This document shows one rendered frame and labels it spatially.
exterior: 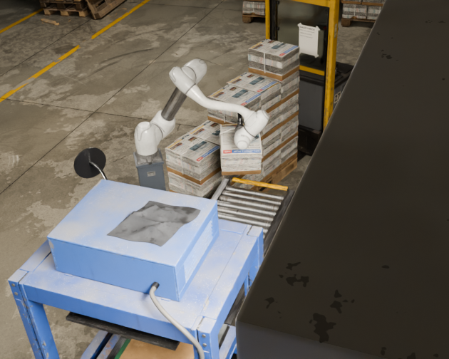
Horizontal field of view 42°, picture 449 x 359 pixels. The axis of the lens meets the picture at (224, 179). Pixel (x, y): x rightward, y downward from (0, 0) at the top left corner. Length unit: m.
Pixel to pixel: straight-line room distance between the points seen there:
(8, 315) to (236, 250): 2.62
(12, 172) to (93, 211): 3.93
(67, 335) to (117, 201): 2.05
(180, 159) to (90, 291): 2.38
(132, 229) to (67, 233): 0.28
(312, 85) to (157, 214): 3.72
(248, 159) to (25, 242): 2.31
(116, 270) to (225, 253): 0.50
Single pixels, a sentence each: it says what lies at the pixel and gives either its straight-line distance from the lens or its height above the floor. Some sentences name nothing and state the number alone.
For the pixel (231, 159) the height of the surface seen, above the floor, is 1.08.
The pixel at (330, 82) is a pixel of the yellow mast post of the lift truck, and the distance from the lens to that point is 5.70.
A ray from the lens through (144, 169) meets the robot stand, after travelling 4.36.
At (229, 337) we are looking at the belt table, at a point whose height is 0.79.
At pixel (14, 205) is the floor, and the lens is 6.02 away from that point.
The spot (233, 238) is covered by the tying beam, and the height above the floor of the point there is 1.54.
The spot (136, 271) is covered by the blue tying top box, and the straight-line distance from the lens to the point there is 2.44.
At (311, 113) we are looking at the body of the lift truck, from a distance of 6.16.
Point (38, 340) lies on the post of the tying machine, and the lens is 2.96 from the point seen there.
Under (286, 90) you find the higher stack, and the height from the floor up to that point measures 0.93.
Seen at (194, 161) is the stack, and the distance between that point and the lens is 4.64.
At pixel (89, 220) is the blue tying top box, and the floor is 1.75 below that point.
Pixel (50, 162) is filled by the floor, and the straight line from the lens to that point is 6.57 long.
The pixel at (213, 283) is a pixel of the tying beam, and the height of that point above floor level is 1.55.
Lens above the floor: 3.30
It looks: 34 degrees down
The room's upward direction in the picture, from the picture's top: 3 degrees counter-clockwise
